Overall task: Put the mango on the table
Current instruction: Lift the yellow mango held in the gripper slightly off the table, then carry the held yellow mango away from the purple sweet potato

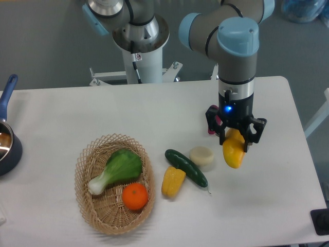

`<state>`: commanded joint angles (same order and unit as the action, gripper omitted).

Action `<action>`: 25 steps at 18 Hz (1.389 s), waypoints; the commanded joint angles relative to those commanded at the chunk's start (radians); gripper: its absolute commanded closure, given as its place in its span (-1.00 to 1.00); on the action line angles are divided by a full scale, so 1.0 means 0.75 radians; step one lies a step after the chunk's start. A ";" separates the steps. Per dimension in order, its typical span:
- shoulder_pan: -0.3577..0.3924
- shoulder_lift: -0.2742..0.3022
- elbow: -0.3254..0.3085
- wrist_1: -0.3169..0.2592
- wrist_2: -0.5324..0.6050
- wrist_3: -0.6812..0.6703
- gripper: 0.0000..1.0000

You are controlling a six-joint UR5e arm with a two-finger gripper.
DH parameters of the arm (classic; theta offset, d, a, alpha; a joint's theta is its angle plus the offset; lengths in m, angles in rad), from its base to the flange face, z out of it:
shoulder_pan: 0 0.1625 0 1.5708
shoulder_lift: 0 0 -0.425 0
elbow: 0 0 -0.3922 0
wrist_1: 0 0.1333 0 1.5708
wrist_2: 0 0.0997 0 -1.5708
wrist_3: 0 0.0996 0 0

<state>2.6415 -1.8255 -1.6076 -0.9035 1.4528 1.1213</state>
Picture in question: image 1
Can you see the orange fruit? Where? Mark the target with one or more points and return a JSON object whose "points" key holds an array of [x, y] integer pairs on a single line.
{"points": [[135, 196]]}

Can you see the dark blue saucepan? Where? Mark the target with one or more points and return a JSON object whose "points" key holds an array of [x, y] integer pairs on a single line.
{"points": [[11, 146]]}

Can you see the yellow bell pepper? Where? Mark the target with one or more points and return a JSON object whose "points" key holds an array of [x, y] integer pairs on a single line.
{"points": [[172, 181]]}

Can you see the white frame at right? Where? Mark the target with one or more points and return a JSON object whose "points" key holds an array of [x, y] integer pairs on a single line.
{"points": [[317, 118]]}

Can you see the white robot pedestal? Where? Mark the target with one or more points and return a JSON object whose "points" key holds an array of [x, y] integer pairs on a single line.
{"points": [[142, 50]]}

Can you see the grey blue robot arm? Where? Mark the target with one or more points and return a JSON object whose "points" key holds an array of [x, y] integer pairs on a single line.
{"points": [[228, 35]]}

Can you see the cream round cake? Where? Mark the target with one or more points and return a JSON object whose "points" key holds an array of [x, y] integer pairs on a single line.
{"points": [[201, 156]]}

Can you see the woven wicker basket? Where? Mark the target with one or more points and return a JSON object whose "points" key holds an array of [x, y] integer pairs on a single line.
{"points": [[106, 212]]}

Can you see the yellow mango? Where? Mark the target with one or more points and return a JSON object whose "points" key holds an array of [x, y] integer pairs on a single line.
{"points": [[233, 148]]}

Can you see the green cucumber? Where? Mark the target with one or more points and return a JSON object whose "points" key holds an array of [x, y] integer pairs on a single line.
{"points": [[180, 161]]}

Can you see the black device at table edge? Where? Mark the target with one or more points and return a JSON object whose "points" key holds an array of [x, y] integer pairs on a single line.
{"points": [[320, 221]]}

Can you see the green bok choy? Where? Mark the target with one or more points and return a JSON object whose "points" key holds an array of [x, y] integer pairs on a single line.
{"points": [[122, 165]]}

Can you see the blue plastic bag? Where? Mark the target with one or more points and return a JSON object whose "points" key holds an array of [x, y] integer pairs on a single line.
{"points": [[305, 11]]}

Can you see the pink object behind gripper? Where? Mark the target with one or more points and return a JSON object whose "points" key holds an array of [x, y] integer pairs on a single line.
{"points": [[213, 123]]}

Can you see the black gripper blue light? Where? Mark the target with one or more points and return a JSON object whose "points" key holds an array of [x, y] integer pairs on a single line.
{"points": [[235, 114]]}

